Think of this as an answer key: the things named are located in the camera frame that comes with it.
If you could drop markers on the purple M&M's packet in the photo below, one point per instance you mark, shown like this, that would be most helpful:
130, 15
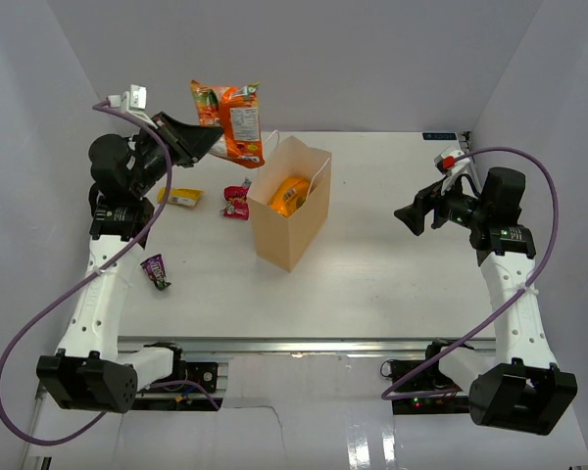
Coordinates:
154, 268

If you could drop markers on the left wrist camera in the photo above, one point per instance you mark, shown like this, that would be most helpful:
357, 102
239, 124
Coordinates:
132, 102

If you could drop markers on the small yellow snack packet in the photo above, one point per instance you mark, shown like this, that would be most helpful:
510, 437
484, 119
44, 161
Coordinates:
180, 197

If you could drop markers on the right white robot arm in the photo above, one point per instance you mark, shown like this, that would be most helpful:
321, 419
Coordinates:
522, 389

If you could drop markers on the brown paper bag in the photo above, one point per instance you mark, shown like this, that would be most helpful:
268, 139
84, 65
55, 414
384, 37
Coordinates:
282, 240

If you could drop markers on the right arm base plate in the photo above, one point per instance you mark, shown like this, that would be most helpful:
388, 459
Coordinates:
440, 403

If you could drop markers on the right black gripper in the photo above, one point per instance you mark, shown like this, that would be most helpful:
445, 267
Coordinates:
415, 214

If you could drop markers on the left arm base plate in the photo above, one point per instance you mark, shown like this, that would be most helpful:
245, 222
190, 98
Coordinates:
193, 386

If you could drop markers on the large orange gummy bag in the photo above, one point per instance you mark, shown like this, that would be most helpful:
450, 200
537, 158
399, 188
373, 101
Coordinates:
290, 196

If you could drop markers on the right blue table label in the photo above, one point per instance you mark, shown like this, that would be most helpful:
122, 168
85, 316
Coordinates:
439, 136

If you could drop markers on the red candy packet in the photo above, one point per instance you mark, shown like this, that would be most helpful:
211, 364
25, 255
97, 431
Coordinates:
235, 197

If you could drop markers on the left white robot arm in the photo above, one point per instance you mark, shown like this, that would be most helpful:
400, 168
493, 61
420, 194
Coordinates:
87, 372

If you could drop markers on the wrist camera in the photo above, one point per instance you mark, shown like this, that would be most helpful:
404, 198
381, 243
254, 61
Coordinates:
132, 102
452, 163

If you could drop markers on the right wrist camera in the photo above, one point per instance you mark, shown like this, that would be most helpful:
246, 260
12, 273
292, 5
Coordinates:
452, 163

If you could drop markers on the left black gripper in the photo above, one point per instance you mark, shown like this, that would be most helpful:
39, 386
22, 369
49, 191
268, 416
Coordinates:
188, 142

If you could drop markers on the orange chips bag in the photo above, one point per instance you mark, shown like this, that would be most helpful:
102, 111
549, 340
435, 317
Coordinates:
236, 110

